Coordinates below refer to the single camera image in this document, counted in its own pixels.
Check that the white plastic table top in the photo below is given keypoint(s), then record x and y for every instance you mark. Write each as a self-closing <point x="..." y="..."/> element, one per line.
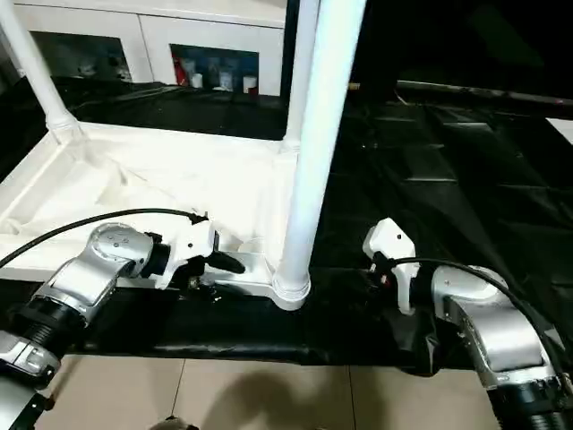
<point x="156" y="179"/>

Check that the white plastic table leg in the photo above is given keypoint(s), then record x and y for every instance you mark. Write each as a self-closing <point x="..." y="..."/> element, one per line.
<point x="299" y="67"/>
<point x="318" y="134"/>
<point x="31" y="62"/>

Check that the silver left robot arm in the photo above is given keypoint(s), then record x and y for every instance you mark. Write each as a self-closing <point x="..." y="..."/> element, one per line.
<point x="89" y="269"/>

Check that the black mat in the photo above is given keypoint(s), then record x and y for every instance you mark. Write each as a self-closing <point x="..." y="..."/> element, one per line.
<point x="470" y="201"/>

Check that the grey robot torso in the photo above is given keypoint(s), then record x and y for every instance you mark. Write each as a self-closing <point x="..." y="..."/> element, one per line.
<point x="177" y="423"/>

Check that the white paper sheet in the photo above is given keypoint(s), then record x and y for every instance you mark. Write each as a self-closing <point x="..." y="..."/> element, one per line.
<point x="561" y="130"/>

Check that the black backdrop cloth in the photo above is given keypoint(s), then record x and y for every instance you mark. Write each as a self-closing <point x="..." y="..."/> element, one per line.
<point x="470" y="36"/>

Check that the white cabinet with glass doors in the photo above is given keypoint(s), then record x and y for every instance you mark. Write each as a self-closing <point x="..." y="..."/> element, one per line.
<point x="134" y="27"/>

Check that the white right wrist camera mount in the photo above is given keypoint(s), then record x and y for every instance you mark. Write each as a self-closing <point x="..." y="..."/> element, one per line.
<point x="389" y="237"/>

